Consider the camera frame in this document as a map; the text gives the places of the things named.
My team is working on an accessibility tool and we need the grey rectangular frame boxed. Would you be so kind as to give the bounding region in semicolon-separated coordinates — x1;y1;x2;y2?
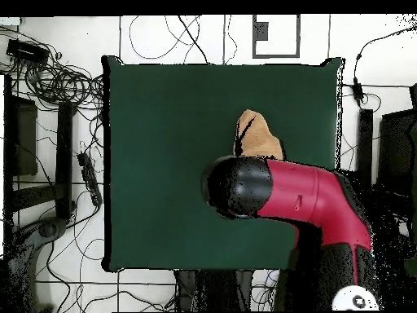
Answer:
252;14;301;60

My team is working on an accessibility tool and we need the dark green table cloth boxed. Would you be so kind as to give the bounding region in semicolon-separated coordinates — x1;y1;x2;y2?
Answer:
101;55;346;274

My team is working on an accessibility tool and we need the black power strip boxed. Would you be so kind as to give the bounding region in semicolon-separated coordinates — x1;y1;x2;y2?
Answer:
77;152;104;207

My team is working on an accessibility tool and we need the dark flat panel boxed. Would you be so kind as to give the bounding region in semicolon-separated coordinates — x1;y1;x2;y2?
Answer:
3;74;39;178
376;108;417;197

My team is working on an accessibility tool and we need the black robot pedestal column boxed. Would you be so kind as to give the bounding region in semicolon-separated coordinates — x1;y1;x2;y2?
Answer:
174;269;278;313

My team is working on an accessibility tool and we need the tangle of black cables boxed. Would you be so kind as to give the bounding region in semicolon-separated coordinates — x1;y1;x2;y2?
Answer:
19;60;105;111

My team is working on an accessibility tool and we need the grey tripod base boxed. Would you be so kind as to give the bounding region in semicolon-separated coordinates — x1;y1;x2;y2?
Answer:
6;216;68;313

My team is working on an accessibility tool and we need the orange-brown terry towel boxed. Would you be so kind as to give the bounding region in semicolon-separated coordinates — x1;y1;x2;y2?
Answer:
232;108;287;161

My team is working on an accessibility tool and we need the black box device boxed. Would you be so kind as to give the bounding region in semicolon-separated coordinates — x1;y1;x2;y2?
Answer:
6;38;50;65

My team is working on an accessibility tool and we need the black metal bar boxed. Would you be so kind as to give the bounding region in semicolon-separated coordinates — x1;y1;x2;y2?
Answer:
54;101;78;220
357;108;375;194

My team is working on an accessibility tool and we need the black inline cable adapter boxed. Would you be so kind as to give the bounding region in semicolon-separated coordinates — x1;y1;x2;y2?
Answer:
353;77;367;108

